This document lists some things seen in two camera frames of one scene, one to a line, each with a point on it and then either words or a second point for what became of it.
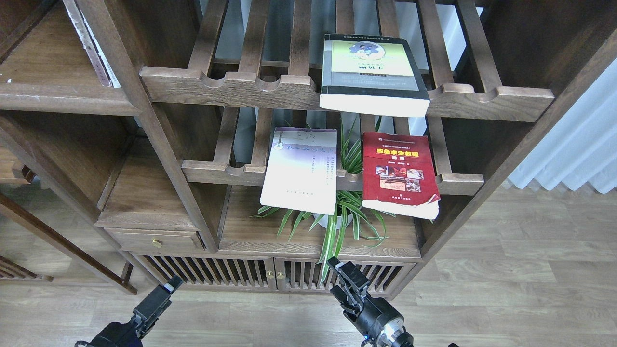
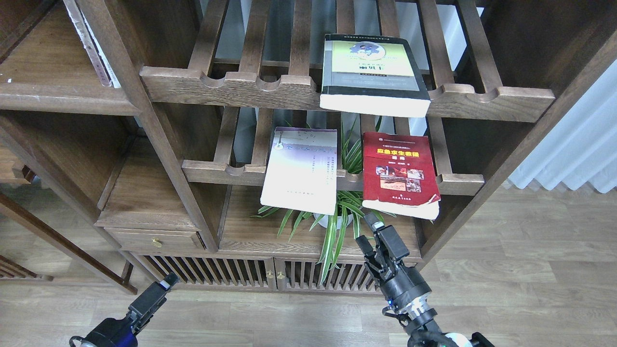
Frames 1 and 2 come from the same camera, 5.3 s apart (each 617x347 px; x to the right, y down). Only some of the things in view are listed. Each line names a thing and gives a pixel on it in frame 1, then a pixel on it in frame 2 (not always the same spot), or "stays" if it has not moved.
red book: [398, 175] stays
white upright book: [101, 64] stays
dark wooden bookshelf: [312, 146] stays
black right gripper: [380, 322] → [404, 288]
